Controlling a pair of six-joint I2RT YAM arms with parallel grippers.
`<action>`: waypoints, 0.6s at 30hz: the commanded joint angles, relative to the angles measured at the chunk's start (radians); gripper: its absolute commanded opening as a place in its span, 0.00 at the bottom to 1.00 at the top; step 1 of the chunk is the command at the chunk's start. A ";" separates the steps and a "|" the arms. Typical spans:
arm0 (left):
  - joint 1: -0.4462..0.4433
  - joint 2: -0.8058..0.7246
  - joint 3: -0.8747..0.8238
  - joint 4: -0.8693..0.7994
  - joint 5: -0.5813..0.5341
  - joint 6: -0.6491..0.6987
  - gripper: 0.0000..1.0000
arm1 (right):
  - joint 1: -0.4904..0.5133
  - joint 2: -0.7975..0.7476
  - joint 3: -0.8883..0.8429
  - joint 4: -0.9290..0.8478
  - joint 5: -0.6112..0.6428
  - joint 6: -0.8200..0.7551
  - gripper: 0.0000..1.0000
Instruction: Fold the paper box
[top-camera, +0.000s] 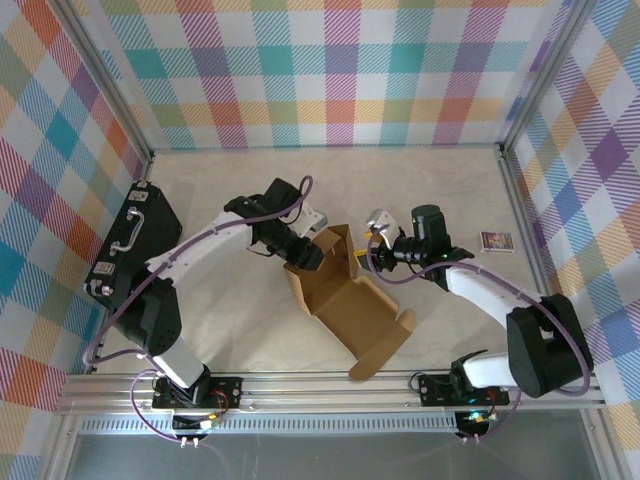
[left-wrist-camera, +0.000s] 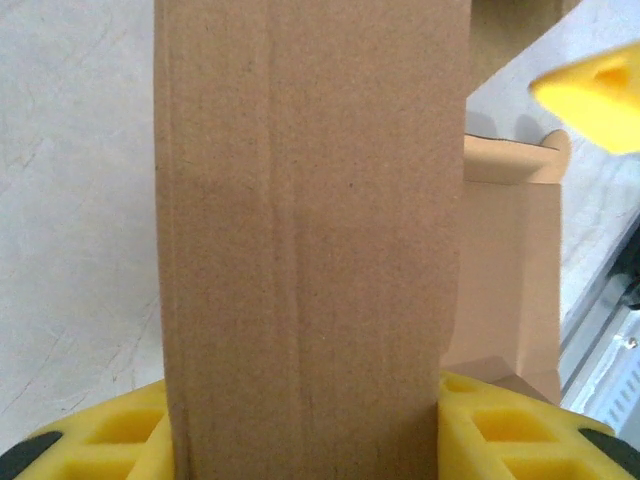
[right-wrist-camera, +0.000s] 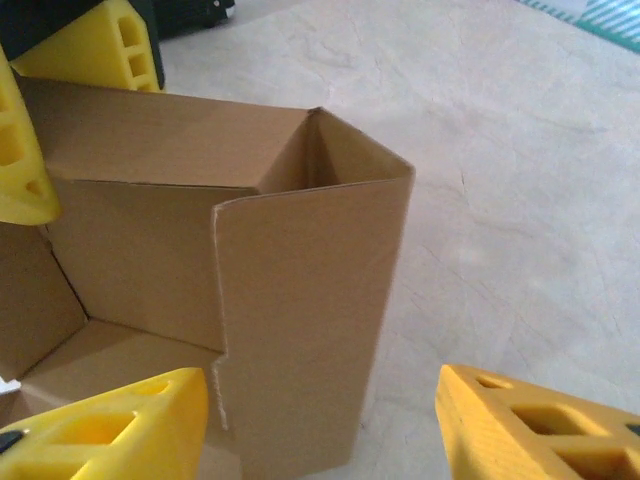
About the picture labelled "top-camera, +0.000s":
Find brown cardboard box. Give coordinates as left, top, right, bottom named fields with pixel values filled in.
left=282, top=223, right=416, bottom=382

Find small dark printed card box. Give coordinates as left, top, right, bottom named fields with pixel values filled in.
left=479, top=230, right=515, bottom=254

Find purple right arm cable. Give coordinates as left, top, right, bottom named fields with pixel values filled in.
left=367, top=234, right=596, bottom=444

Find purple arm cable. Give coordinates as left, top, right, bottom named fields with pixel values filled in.
left=82, top=174, right=316, bottom=444
left=367, top=234, right=596, bottom=444

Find black case with metal handle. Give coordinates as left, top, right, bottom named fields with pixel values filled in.
left=82, top=180, right=184, bottom=311

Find long aluminium base rail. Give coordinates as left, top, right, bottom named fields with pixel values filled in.
left=54, top=368, right=606, bottom=416

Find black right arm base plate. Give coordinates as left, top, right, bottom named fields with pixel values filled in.
left=417, top=372, right=511, bottom=407

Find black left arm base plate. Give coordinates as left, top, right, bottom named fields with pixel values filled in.
left=151, top=375, right=245, bottom=412

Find slotted grey cable duct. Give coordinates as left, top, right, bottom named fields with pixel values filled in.
left=79, top=417, right=461, bottom=435

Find aluminium frame post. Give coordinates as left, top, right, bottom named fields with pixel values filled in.
left=49, top=0, right=155, bottom=162
left=496, top=0, right=599, bottom=154

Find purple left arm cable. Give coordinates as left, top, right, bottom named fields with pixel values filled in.
left=82, top=174, right=316, bottom=444

